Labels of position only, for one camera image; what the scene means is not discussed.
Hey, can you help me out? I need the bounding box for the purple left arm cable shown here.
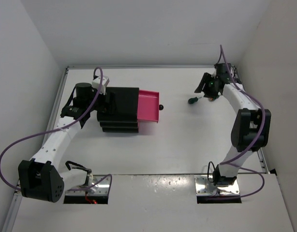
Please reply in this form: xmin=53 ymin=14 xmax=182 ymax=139
xmin=0 ymin=67 xmax=113 ymax=193

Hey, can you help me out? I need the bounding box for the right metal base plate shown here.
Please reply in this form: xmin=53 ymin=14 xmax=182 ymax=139
xmin=194 ymin=174 xmax=240 ymax=197

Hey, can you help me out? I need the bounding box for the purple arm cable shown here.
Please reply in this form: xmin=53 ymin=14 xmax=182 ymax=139
xmin=204 ymin=44 xmax=265 ymax=200
xmin=0 ymin=67 xmax=113 ymax=193

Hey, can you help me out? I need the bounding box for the metal base plate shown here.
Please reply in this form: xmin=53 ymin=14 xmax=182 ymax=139
xmin=194 ymin=174 xmax=240 ymax=197
xmin=65 ymin=174 xmax=112 ymax=197

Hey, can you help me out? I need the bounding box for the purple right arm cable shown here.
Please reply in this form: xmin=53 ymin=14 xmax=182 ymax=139
xmin=204 ymin=44 xmax=265 ymax=200

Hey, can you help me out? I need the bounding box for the green handled stubby screwdriver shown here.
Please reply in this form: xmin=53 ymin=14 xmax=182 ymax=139
xmin=188 ymin=97 xmax=202 ymax=104

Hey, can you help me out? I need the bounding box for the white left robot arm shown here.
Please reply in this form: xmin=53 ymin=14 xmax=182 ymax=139
xmin=18 ymin=77 xmax=109 ymax=203

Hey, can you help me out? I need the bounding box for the black drawer cabinet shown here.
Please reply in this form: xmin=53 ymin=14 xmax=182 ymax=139
xmin=97 ymin=87 xmax=139 ymax=133

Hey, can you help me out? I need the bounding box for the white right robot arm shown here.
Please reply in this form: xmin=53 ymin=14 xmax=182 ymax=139
xmin=195 ymin=63 xmax=271 ymax=186

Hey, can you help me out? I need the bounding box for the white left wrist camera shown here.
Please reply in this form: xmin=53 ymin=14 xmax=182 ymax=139
xmin=91 ymin=76 xmax=109 ymax=95

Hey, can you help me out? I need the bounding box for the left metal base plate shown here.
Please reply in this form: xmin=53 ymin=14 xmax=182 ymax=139
xmin=65 ymin=174 xmax=112 ymax=197

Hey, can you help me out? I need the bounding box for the orange green handled screwdriver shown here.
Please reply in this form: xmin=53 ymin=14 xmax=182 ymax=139
xmin=208 ymin=96 xmax=219 ymax=102

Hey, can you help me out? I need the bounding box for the pink top drawer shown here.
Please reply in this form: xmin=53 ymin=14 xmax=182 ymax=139
xmin=137 ymin=89 xmax=160 ymax=123

